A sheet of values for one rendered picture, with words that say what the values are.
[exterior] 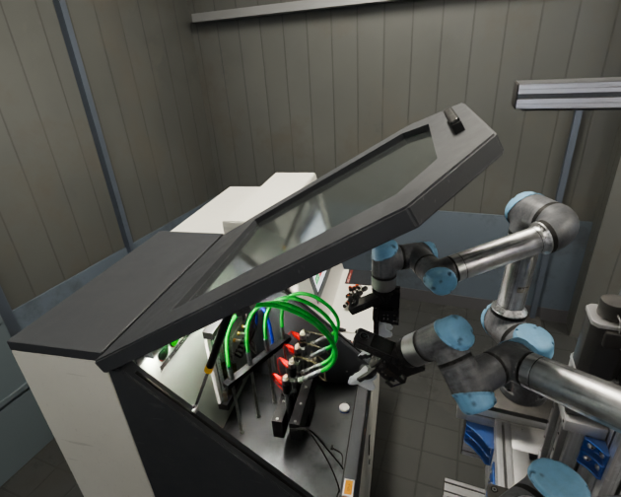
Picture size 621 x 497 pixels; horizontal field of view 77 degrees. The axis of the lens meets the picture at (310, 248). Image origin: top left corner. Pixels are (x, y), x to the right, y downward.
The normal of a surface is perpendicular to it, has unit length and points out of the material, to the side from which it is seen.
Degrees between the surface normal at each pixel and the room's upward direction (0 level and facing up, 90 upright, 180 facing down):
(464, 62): 90
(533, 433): 0
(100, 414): 90
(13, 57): 90
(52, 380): 90
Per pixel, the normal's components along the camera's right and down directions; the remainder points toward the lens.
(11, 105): 0.93, 0.11
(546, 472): 0.06, -0.92
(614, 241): -0.36, 0.43
